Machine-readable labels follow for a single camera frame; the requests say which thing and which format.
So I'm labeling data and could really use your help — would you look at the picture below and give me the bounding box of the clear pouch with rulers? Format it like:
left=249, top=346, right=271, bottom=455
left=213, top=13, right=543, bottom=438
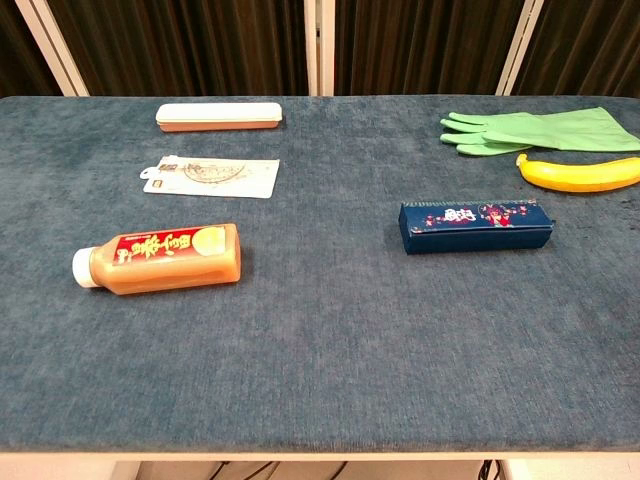
left=139, top=155, right=281, bottom=200

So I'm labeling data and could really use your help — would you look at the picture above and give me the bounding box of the white slanted frame post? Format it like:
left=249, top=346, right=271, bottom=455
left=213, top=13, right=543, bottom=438
left=495, top=0, right=545, bottom=96
left=14, top=0, right=90, bottom=97

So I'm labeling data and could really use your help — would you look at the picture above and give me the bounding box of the white pink pencil case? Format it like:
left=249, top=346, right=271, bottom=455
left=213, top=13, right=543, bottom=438
left=155, top=102, right=284, bottom=133

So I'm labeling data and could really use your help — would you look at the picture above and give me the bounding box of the orange juice bottle red label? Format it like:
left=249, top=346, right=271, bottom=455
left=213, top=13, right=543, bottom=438
left=72, top=223, right=243, bottom=296

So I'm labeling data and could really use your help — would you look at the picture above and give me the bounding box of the dark pleated curtain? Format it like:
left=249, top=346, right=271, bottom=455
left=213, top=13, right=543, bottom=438
left=0, top=0, right=640, bottom=99

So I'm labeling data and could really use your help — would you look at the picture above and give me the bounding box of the blue table cloth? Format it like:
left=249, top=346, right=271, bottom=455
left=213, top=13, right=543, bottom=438
left=0, top=94, right=640, bottom=454

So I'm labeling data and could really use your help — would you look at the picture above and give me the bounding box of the white upright frame post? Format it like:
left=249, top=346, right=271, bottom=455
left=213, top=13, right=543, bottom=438
left=303, top=0, right=336, bottom=97

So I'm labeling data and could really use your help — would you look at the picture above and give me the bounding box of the blue glasses case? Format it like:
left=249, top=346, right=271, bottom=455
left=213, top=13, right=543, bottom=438
left=398, top=198, right=557, bottom=255

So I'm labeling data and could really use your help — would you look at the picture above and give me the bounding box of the yellow banana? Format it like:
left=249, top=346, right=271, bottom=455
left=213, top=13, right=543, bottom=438
left=515, top=153, right=640, bottom=194

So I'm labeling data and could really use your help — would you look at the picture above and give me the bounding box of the green rubber glove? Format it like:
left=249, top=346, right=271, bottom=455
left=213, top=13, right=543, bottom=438
left=439, top=106, right=640, bottom=156

